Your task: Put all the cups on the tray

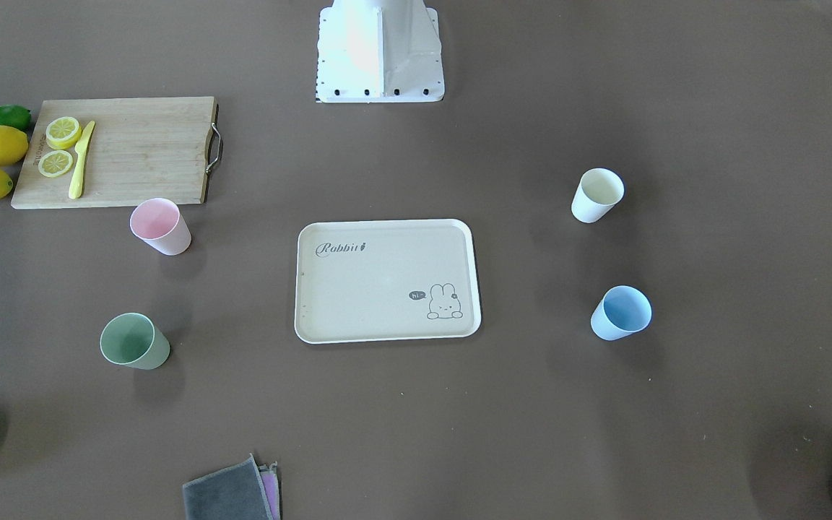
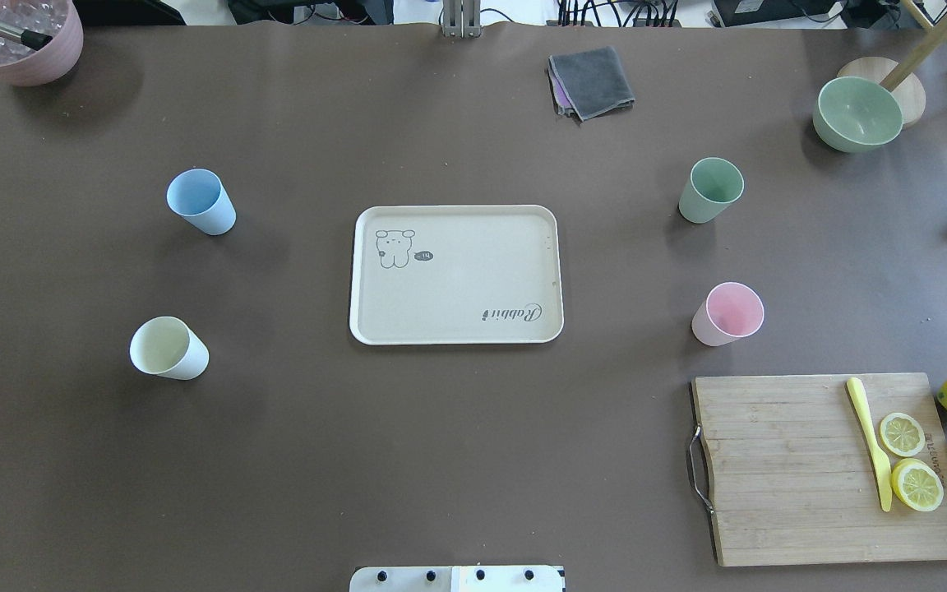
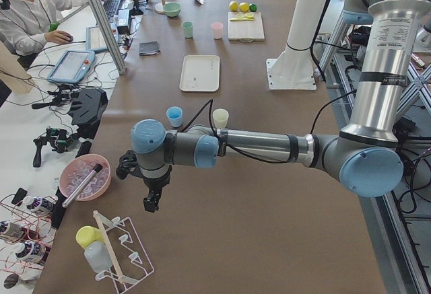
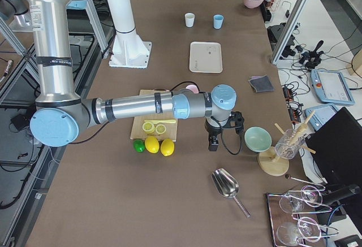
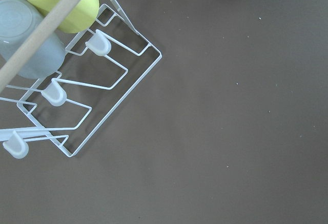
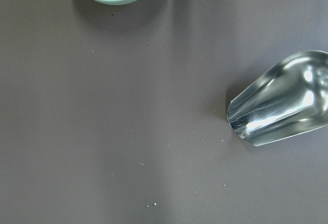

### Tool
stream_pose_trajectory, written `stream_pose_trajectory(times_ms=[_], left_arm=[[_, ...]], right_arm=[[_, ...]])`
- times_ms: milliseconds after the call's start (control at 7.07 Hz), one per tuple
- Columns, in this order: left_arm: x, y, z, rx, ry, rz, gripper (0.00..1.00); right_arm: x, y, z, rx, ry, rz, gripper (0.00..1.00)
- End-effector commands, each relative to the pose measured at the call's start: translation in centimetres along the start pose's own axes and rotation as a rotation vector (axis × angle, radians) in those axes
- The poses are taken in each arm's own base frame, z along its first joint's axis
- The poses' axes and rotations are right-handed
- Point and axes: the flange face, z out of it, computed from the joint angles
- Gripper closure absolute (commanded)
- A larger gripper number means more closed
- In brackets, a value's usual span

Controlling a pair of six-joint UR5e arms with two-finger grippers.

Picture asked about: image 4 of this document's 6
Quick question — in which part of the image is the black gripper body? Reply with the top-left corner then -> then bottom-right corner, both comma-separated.
205,118 -> 221,151

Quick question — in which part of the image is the cream rectangular tray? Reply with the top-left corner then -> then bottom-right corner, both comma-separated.
189,41 -> 223,73

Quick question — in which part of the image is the cut lemon half right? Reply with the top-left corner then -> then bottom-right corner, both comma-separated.
155,124 -> 167,135

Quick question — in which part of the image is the clear textured glass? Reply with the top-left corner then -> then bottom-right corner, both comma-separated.
275,129 -> 306,159

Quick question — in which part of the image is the yellow lemon right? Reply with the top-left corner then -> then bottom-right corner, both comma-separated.
161,138 -> 175,157

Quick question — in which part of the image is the blue teach pendant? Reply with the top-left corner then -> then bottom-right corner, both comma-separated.
311,69 -> 355,106
304,103 -> 339,131

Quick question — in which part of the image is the green lime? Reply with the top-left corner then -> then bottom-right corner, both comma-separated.
133,140 -> 146,153

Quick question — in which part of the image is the cut lemon half left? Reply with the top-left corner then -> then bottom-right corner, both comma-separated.
142,122 -> 155,135

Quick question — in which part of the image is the yellow lemon left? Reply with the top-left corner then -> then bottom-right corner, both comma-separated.
144,136 -> 160,154

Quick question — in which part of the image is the wooden cutting board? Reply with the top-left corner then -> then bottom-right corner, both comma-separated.
130,89 -> 178,142

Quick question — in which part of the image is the wooden cup tree stand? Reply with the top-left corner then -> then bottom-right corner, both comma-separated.
257,111 -> 316,176

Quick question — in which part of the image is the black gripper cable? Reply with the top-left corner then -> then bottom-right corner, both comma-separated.
212,116 -> 244,155

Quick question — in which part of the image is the grey folded cloth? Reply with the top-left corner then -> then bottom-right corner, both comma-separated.
248,75 -> 275,93

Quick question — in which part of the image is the wine glass lower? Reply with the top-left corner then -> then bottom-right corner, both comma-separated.
277,217 -> 322,246

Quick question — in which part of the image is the metal scoop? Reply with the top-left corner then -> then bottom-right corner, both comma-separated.
212,168 -> 251,218

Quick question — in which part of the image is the aluminium frame post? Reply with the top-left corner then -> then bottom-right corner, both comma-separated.
271,0 -> 308,66

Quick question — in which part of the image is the metal wine glass rack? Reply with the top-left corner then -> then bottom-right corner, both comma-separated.
266,185 -> 339,246

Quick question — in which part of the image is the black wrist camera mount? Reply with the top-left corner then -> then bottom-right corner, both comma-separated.
230,111 -> 244,130

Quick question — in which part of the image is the light blue cup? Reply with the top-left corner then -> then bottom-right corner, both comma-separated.
213,14 -> 224,29

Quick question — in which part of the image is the mint green bowl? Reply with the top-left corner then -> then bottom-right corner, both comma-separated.
244,127 -> 272,153

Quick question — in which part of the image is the cream white cup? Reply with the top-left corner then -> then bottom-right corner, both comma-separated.
184,12 -> 195,28

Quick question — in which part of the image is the yellow plastic knife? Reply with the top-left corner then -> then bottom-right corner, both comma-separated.
144,119 -> 177,124

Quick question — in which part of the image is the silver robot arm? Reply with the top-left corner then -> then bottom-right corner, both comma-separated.
27,0 -> 244,151

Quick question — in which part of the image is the pink cup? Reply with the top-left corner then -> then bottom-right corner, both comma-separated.
186,84 -> 199,94

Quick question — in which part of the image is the cut lemon half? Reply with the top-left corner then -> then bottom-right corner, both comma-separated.
155,124 -> 167,135
142,122 -> 155,135

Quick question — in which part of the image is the black laptop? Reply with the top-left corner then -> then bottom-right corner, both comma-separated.
306,107 -> 361,186

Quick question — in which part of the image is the yellow lemon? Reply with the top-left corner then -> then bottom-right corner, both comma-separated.
144,136 -> 160,154
161,138 -> 175,157

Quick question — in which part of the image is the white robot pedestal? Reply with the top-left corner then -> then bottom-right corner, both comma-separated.
107,0 -> 152,69

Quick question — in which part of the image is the wine glass upper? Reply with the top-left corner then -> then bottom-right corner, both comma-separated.
279,185 -> 322,214

